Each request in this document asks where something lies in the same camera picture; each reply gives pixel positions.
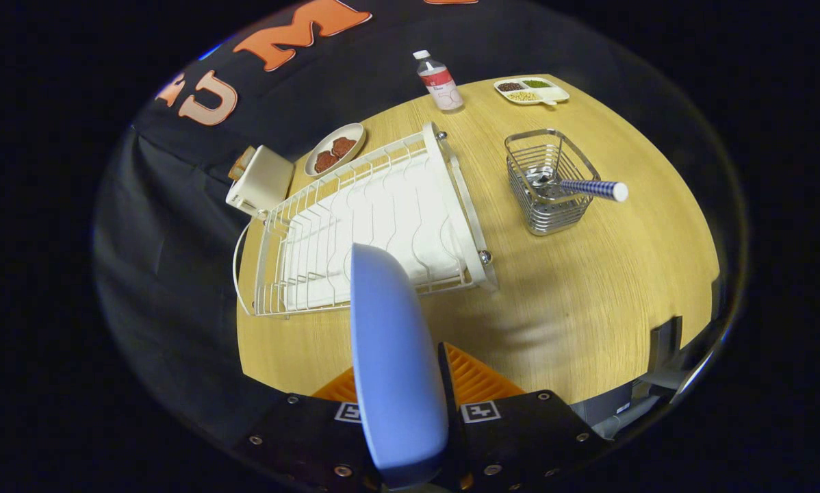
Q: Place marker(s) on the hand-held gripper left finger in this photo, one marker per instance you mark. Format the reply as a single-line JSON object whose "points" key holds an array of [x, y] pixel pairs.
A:
{"points": [[300, 438]]}

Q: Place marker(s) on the white toaster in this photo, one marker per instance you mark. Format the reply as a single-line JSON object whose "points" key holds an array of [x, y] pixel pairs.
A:
{"points": [[263, 185]]}

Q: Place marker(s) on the clear bottle with red label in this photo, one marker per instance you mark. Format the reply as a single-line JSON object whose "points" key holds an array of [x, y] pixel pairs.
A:
{"points": [[441, 85]]}

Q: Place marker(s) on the brown toast slice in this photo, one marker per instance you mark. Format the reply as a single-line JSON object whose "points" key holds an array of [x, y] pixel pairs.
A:
{"points": [[239, 166]]}

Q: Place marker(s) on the white divided dish with beans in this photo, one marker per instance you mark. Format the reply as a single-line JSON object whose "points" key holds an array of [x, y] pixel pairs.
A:
{"points": [[554, 92]]}

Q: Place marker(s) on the brown meat patty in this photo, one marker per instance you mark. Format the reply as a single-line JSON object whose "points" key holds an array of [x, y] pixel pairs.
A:
{"points": [[326, 161], [343, 146]]}

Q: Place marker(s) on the blue plate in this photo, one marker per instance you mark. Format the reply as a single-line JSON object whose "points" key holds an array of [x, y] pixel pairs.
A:
{"points": [[396, 370]]}

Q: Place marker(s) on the beige plate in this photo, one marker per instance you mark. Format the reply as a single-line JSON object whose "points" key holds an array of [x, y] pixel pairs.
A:
{"points": [[354, 133]]}

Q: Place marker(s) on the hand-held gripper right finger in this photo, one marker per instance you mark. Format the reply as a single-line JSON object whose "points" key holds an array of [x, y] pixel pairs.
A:
{"points": [[453, 404]]}

